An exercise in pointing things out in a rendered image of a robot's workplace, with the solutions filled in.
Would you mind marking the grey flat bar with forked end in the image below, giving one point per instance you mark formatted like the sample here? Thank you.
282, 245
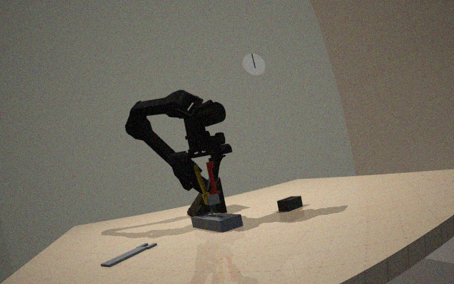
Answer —
127, 255

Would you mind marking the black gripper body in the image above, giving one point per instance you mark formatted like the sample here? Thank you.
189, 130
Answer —
184, 157

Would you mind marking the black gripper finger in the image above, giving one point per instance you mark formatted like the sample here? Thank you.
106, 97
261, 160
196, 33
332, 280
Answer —
217, 161
189, 169

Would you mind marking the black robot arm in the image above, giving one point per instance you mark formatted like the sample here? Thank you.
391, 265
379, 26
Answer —
200, 115

